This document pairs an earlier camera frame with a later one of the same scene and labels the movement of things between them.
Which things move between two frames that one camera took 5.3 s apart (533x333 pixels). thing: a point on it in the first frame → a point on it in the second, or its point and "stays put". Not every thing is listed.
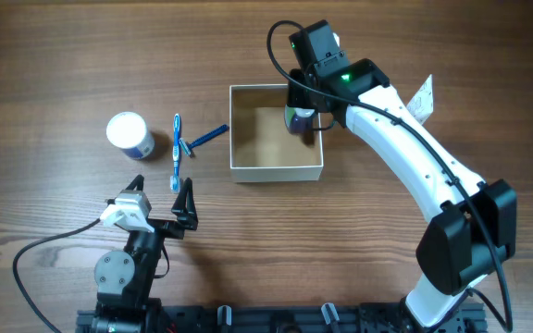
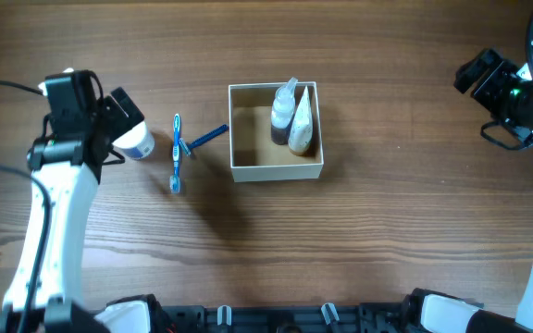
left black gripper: [163, 225] → [121, 108]
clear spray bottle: [299, 119] → [282, 113]
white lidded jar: [128, 131] stays put
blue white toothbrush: [175, 180] stays put
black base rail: [299, 318] stays put
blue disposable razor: [186, 146] stays put
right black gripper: [297, 95] → [487, 80]
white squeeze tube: [421, 106] → [300, 133]
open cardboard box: [262, 148] stays put
